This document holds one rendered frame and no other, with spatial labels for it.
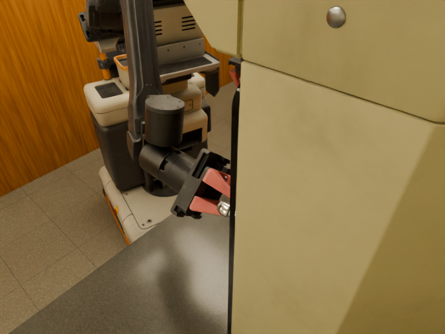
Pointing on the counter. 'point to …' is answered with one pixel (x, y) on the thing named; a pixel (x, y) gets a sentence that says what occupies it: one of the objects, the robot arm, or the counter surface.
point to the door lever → (224, 209)
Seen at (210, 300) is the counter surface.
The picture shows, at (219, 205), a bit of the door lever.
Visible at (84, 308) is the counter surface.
